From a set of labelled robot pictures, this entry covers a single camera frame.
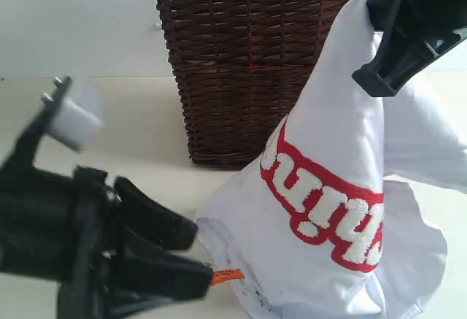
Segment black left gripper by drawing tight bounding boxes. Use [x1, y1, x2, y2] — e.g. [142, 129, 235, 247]
[1, 76, 198, 318]

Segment white t-shirt with red lettering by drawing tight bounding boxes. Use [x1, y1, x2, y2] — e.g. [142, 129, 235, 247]
[196, 0, 466, 318]

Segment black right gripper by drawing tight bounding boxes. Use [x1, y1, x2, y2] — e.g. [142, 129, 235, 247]
[352, 0, 466, 96]

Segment dark brown wicker basket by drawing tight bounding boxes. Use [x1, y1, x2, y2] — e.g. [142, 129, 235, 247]
[155, 0, 349, 168]

